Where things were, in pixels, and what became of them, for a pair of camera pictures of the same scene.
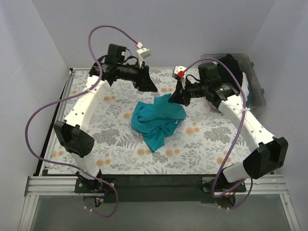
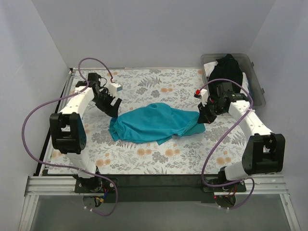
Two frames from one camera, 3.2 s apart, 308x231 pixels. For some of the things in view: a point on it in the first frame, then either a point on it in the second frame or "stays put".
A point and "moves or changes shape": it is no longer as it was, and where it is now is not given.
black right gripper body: [182, 90] -> [208, 110]
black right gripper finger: [175, 98] -> [204, 116]
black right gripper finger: [186, 102] -> [212, 118]
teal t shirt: [156, 121] moves or changes shape
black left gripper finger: [147, 84] -> [113, 111]
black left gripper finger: [138, 84] -> [102, 107]
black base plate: [158, 188] stays put
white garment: [245, 86] stays put
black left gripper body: [142, 77] -> [106, 100]
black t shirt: [226, 76] stays put
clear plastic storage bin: [257, 96] stays put
